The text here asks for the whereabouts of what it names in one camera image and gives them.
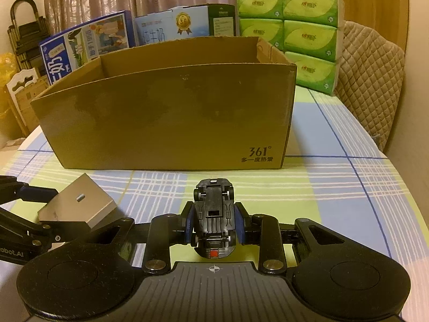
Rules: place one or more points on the stack of green tissue packs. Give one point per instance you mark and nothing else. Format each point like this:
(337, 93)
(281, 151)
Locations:
(301, 33)

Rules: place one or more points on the brown cardboard box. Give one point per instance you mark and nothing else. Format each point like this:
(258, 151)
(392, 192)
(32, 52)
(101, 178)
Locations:
(150, 124)

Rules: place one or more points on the grey box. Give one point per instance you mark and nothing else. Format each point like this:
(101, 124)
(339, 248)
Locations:
(80, 204)

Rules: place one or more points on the beige quilted chair cover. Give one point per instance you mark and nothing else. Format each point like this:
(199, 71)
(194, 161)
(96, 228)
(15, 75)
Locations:
(368, 73)

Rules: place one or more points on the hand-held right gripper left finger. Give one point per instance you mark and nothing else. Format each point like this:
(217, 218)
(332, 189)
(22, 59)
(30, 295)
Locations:
(190, 221)

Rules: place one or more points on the light blue milk carton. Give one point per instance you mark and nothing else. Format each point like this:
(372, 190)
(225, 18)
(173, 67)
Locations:
(157, 30)

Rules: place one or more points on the dark blue milk carton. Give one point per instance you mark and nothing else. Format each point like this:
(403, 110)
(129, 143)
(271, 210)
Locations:
(67, 53)

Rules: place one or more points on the yellow plastic bag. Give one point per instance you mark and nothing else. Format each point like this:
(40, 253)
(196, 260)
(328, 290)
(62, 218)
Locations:
(8, 70)

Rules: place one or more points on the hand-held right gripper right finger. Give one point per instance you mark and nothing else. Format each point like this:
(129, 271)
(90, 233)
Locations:
(238, 219)

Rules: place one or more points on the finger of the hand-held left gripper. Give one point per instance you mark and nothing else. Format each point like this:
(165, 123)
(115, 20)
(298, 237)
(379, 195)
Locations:
(40, 229)
(37, 193)

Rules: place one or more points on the black folding hand cart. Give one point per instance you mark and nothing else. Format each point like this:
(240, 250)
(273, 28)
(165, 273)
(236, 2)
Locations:
(23, 37)

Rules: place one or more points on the black toy car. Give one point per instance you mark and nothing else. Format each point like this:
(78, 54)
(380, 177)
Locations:
(214, 214)

